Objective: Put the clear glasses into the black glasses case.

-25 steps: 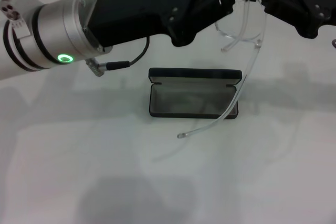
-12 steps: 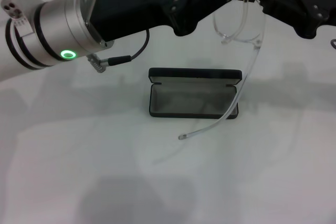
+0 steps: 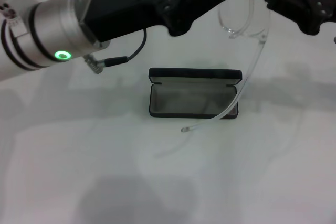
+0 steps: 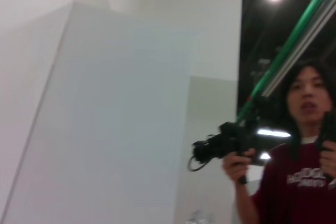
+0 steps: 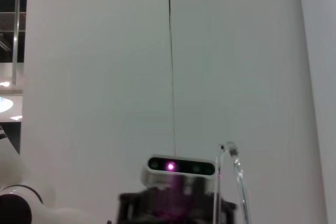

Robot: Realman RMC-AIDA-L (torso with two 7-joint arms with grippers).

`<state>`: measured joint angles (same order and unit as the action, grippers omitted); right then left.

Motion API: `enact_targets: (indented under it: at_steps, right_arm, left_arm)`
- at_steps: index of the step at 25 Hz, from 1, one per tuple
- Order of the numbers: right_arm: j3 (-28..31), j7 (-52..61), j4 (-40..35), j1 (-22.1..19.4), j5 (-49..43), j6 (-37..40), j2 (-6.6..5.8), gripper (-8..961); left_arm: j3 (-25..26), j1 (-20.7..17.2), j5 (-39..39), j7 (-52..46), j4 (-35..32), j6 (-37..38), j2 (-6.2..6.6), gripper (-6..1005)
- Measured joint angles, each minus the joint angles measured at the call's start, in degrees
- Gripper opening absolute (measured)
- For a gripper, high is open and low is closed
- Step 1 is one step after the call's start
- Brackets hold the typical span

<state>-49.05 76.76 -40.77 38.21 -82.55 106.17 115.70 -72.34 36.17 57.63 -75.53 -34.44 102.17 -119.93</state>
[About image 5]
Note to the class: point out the black robot head mount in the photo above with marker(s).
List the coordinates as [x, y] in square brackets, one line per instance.
[136, 208]

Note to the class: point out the silver head camera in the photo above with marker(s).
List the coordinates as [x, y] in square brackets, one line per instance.
[181, 179]

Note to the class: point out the grey ceiling pole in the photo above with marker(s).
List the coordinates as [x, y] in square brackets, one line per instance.
[16, 24]

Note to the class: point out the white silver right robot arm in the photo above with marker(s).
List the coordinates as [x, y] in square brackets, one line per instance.
[23, 179]

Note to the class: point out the clear plastic glasses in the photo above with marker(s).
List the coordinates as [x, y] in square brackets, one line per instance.
[240, 179]

